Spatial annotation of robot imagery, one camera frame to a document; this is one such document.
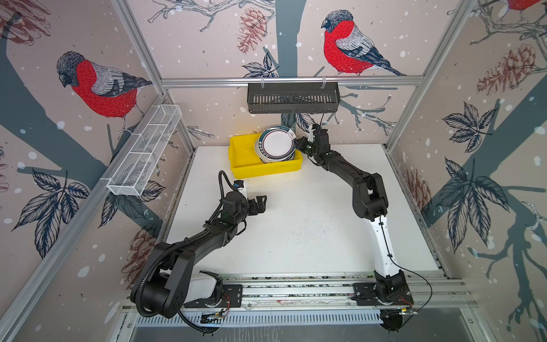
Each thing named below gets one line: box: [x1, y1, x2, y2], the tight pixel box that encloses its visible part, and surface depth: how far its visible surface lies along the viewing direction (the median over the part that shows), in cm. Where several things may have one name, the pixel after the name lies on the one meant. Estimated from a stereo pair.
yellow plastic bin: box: [228, 133, 304, 180], surface depth 110 cm
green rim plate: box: [258, 125, 298, 162], surface depth 108 cm
